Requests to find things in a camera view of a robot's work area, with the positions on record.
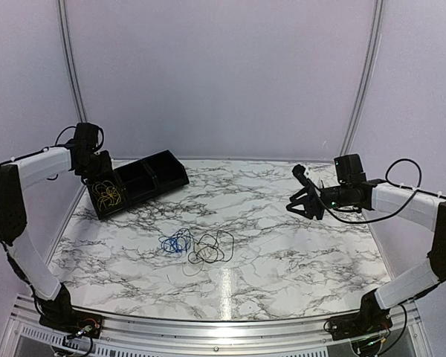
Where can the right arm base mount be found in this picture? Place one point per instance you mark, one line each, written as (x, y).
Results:
(349, 326)

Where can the aluminium frame post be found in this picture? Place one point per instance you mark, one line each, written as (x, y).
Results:
(369, 64)
(70, 63)

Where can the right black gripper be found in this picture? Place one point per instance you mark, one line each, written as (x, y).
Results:
(310, 201)

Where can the black three-compartment bin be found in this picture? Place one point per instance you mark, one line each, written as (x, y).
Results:
(135, 183)

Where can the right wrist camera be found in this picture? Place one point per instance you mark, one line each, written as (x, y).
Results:
(305, 176)

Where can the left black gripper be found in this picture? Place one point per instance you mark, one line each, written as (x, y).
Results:
(107, 167)

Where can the right aluminium frame post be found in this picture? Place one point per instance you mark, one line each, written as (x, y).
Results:
(369, 64)

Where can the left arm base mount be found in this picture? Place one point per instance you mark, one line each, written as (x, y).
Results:
(79, 324)

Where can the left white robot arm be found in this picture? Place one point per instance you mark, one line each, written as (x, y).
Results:
(22, 203)

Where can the aluminium front rail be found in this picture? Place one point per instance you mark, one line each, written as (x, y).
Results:
(127, 335)

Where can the left aluminium frame post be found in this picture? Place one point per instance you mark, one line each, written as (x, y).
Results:
(70, 63)

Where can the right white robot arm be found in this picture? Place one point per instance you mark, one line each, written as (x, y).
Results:
(412, 204)

